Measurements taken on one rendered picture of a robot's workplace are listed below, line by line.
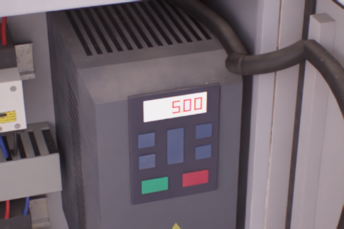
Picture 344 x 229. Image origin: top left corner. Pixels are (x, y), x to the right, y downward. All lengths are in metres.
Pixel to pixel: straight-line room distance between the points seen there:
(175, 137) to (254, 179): 0.08
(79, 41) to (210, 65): 0.11
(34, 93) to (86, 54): 0.15
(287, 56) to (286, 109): 0.08
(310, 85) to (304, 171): 0.07
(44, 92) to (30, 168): 0.08
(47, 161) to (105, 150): 0.14
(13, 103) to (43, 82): 0.10
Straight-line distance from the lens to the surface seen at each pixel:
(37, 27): 0.74
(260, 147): 0.64
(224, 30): 0.63
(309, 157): 0.60
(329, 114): 0.58
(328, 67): 0.53
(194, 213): 0.66
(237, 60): 0.57
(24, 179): 0.74
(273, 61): 0.55
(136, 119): 0.59
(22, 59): 0.75
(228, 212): 0.67
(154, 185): 0.63
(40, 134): 0.76
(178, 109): 0.60
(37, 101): 0.77
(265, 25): 0.59
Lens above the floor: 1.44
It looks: 30 degrees down
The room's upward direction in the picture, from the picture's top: straight up
